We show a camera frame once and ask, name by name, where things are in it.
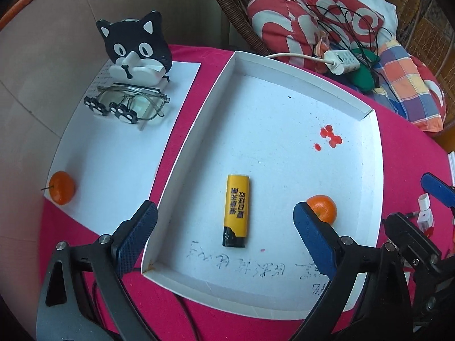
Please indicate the white cardboard tray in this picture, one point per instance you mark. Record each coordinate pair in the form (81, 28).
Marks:
(266, 131)

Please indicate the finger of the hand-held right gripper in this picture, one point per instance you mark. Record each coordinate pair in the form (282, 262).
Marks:
(412, 236)
(439, 189)

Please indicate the yellow black lighter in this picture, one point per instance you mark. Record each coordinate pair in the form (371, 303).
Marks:
(236, 206)

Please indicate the white paper sheet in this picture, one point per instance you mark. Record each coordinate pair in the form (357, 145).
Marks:
(106, 156)

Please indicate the wicker hanging chair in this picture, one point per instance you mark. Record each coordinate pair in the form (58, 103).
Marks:
(238, 10)

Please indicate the large red white pillow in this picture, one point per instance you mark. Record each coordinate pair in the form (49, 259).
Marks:
(277, 14)

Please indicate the blue checked cloth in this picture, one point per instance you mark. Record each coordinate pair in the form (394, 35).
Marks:
(387, 101)

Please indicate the red tablecloth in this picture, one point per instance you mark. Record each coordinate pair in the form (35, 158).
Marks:
(401, 142)

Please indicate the black white cat glasses holder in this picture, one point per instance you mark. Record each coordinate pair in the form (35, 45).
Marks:
(137, 48)

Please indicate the green cloth pouch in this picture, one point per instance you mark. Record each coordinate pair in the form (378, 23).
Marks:
(362, 76)

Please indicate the white power strip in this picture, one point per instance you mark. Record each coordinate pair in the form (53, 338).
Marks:
(343, 62)

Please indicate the plaid cushion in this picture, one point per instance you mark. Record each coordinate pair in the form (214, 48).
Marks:
(408, 74)

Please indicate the small tangerine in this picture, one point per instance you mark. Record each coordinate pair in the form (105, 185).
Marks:
(62, 188)
(325, 209)

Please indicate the small white red box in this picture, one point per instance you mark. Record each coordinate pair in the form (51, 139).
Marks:
(425, 220)

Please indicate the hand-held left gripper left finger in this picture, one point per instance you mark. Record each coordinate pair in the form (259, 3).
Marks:
(137, 236)

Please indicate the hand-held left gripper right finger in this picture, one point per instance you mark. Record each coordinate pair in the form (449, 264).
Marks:
(313, 238)

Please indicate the square red white pillow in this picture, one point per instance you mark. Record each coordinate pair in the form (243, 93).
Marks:
(359, 10)

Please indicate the clear frame eyeglasses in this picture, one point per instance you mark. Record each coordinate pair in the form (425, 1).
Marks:
(142, 103)

